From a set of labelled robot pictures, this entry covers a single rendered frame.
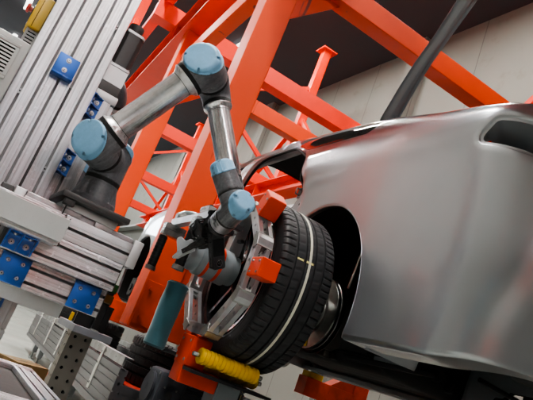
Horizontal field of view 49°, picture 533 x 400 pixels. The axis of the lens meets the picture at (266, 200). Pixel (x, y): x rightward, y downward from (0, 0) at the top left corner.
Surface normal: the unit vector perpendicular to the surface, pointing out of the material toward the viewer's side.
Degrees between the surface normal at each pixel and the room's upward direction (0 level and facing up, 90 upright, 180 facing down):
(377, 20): 90
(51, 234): 90
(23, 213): 90
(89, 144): 96
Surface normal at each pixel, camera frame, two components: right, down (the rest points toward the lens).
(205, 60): 0.00, -0.41
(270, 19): 0.46, -0.10
